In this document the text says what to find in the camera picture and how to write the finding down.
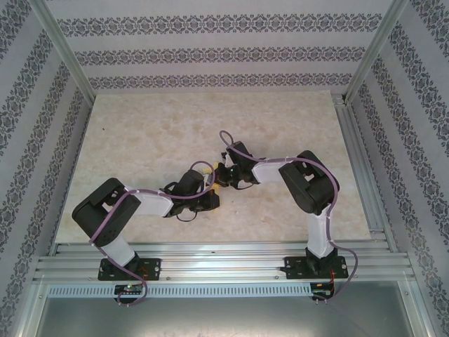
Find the aluminium mounting rail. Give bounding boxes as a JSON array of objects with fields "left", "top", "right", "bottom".
[{"left": 33, "top": 241, "right": 418, "bottom": 282}]

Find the aluminium frame bar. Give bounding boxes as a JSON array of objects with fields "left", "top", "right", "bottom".
[
  {"left": 27, "top": 0, "right": 97, "bottom": 103},
  {"left": 6, "top": 274, "right": 49, "bottom": 337},
  {"left": 399, "top": 277, "right": 443, "bottom": 337},
  {"left": 344, "top": 0, "right": 410, "bottom": 107}
]

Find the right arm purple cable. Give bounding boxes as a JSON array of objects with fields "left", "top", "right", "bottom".
[{"left": 218, "top": 130, "right": 359, "bottom": 306}]

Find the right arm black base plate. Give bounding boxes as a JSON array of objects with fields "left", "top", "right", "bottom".
[{"left": 283, "top": 255, "right": 349, "bottom": 280}]

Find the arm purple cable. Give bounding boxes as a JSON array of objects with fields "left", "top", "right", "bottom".
[
  {"left": 218, "top": 130, "right": 359, "bottom": 306},
  {"left": 87, "top": 160, "right": 213, "bottom": 308}
]

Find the slotted grey cable duct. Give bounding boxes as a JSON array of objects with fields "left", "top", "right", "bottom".
[{"left": 47, "top": 282, "right": 314, "bottom": 299}]

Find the yellow paper sheet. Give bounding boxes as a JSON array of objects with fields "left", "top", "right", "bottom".
[{"left": 200, "top": 161, "right": 222, "bottom": 214}]

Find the grey metal sheet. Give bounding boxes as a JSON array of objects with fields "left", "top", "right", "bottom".
[{"left": 34, "top": 280, "right": 424, "bottom": 337}]

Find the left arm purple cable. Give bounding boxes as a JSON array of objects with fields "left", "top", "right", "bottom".
[{"left": 87, "top": 160, "right": 213, "bottom": 308}]

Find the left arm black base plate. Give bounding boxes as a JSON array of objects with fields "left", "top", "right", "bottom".
[{"left": 98, "top": 257, "right": 163, "bottom": 282}]

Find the aluminium side rail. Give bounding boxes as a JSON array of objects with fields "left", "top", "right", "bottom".
[{"left": 330, "top": 92, "right": 400, "bottom": 252}]

